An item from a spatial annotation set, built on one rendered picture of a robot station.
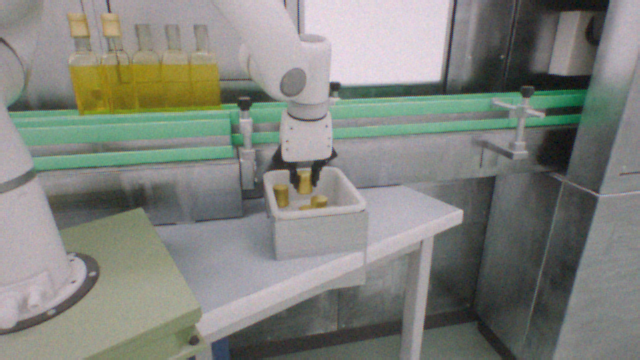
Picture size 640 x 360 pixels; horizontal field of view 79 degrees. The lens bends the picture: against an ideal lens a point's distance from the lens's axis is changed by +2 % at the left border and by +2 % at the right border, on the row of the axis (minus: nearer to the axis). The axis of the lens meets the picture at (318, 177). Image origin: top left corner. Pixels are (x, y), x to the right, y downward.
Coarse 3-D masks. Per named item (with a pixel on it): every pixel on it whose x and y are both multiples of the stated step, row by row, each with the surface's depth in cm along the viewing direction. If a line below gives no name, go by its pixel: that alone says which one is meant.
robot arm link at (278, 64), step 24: (216, 0) 50; (240, 0) 50; (264, 0) 50; (240, 24) 50; (264, 24) 50; (288, 24) 52; (264, 48) 52; (288, 48) 53; (264, 72) 54; (288, 72) 55; (288, 96) 58
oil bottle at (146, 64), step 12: (132, 60) 80; (144, 60) 80; (156, 60) 81; (144, 72) 81; (156, 72) 81; (144, 84) 81; (156, 84) 82; (144, 96) 82; (156, 96) 83; (144, 108) 83; (156, 108) 84
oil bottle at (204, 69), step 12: (192, 60) 82; (204, 60) 82; (216, 60) 83; (192, 72) 83; (204, 72) 83; (216, 72) 84; (204, 84) 84; (216, 84) 84; (204, 96) 85; (216, 96) 85; (204, 108) 86; (216, 108) 86
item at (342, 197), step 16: (272, 176) 84; (288, 176) 85; (320, 176) 87; (336, 176) 85; (272, 192) 74; (288, 192) 86; (320, 192) 88; (336, 192) 85; (352, 192) 74; (272, 208) 67; (288, 208) 84; (336, 208) 67; (352, 208) 68
